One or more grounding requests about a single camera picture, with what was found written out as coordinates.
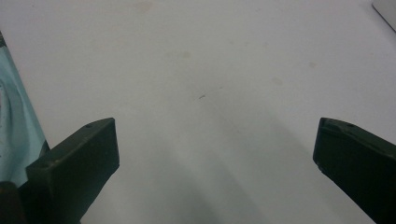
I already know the white flat object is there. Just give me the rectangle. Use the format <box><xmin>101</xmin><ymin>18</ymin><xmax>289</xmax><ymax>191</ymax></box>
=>
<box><xmin>371</xmin><ymin>0</ymin><xmax>396</xmax><ymax>34</ymax></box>

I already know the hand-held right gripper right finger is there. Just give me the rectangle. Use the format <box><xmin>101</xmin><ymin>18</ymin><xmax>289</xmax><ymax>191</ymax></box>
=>
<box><xmin>312</xmin><ymin>117</ymin><xmax>396</xmax><ymax>224</ymax></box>

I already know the light blue cloth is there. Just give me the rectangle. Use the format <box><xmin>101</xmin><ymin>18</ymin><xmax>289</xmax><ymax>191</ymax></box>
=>
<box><xmin>0</xmin><ymin>31</ymin><xmax>50</xmax><ymax>188</ymax></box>

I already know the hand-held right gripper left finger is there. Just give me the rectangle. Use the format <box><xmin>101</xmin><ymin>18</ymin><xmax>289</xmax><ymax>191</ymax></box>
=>
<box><xmin>18</xmin><ymin>117</ymin><xmax>120</xmax><ymax>224</ymax></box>

